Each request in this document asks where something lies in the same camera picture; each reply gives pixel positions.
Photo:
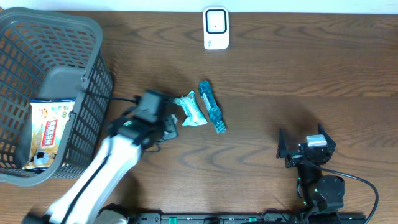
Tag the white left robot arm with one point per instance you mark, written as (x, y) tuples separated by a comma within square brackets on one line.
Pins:
[(82, 203)]

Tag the white barcode scanner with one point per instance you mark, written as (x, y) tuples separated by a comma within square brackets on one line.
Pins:
[(216, 28)]

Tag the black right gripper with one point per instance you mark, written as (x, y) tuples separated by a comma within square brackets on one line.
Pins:
[(294, 156)]

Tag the blue mouthwash bottle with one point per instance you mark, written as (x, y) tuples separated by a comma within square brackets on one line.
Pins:
[(213, 110)]

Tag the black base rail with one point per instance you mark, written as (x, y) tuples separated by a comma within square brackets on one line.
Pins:
[(271, 217)]

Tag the grey plastic basket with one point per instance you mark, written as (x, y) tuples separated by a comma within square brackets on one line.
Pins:
[(51, 56)]

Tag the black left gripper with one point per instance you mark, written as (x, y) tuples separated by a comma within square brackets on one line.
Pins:
[(173, 129)]

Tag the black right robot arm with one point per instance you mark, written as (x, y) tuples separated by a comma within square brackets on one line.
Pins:
[(321, 193)]

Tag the yellow snack bag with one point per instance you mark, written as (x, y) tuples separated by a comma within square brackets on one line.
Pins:
[(49, 119)]

